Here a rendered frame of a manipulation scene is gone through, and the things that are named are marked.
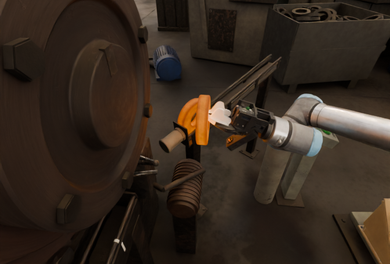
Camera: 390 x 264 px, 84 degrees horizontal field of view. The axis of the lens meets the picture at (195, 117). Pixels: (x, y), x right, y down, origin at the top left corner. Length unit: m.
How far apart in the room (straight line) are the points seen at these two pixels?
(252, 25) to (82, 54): 2.72
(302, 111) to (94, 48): 0.74
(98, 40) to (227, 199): 1.33
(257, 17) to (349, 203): 2.08
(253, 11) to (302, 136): 2.28
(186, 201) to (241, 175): 0.82
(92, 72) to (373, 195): 1.81
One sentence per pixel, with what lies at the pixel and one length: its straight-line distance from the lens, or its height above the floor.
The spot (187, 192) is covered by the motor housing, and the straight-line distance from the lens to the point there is 0.86.
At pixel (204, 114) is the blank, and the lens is 0.61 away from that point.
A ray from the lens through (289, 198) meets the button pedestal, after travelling 1.56.
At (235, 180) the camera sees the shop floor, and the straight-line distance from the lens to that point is 1.57.
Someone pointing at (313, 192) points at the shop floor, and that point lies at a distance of 1.68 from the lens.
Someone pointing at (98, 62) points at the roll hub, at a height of 1.17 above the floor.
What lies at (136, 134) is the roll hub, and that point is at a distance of 0.35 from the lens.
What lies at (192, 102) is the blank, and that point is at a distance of 0.84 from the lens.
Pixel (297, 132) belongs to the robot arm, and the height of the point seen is 0.82.
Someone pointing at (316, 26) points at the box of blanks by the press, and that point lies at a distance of 2.39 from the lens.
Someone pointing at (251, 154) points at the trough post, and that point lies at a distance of 1.74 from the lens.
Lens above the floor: 1.25
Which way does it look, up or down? 38 degrees down
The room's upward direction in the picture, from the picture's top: straight up
